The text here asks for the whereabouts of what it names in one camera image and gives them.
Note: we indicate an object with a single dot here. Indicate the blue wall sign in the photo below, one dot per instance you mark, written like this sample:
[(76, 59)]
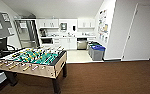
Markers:
[(101, 36)]

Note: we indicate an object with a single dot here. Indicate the narrow white drawer unit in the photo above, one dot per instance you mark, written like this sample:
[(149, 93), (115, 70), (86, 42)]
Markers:
[(91, 39)]

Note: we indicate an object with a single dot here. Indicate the grey wall bulletin board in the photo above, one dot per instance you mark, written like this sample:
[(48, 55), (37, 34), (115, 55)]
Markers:
[(1, 25)]

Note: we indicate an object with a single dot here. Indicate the wide white drawer unit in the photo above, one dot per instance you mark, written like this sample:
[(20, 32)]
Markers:
[(56, 42)]

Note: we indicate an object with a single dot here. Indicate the white door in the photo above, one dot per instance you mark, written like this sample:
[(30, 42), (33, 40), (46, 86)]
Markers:
[(142, 31)]

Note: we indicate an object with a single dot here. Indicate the green foosball table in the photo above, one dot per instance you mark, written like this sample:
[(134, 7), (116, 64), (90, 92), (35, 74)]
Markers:
[(34, 63)]

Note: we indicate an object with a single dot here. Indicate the stainless steel refrigerator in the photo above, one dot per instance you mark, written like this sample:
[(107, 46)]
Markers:
[(26, 33)]

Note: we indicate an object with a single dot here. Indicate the white notice sheet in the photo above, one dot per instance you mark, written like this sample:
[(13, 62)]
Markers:
[(23, 25)]

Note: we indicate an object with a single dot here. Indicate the grey bin blue lid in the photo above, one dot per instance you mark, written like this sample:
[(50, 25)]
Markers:
[(98, 53)]

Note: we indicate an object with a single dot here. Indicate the black built-in microwave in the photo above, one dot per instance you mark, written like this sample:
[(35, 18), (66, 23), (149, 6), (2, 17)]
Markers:
[(46, 40)]

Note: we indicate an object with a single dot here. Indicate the paper towel dispenser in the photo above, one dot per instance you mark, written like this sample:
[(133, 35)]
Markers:
[(63, 26)]

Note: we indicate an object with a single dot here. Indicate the white cabinet panel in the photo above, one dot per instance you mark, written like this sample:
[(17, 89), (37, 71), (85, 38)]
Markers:
[(68, 44)]

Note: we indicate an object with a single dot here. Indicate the green wall sign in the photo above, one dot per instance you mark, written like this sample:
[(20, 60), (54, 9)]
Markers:
[(104, 38)]

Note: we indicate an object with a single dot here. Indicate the white wall cabinet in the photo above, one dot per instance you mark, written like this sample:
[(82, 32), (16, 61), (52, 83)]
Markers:
[(87, 23), (48, 23)]

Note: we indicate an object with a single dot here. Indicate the large printed wall poster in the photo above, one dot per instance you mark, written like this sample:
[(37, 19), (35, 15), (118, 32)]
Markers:
[(102, 20)]

